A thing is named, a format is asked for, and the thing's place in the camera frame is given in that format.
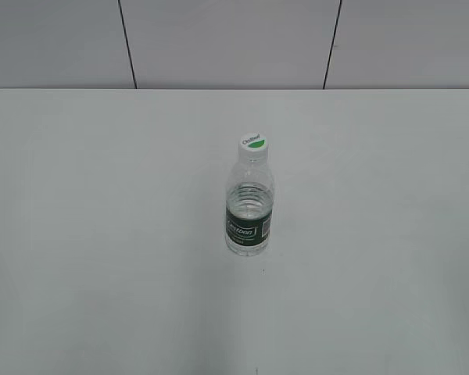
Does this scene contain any clear cestbon water bottle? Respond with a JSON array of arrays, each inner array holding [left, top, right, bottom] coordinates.
[[224, 159, 275, 257]]

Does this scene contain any white green bottle cap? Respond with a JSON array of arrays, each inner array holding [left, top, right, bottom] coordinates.
[[238, 133, 268, 160]]

